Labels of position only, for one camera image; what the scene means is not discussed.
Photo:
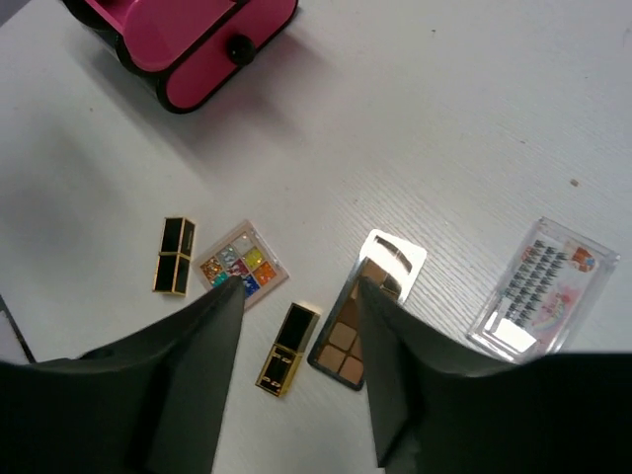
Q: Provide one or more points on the clear false eyelash box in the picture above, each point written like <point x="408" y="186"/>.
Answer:
<point x="548" y="289"/>

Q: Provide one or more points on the pink black makeup drawer organizer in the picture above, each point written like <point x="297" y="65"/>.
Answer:
<point x="187" y="50"/>

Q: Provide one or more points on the mirrored pink eyeshadow palette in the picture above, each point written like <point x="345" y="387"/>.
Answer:
<point x="391" y="262"/>

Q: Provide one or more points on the colourful glitter eyeshadow palette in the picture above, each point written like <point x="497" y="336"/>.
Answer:
<point x="241" y="253"/>

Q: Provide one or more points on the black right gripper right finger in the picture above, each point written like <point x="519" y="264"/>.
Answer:
<point x="437" y="406"/>

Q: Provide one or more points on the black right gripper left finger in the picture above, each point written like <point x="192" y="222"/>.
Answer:
<point x="152" y="402"/>

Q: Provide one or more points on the long brown eyeshadow palette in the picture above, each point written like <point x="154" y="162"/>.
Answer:
<point x="337" y="350"/>

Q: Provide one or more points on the black gold lipstick tube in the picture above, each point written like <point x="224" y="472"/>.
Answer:
<point x="174" y="257"/>

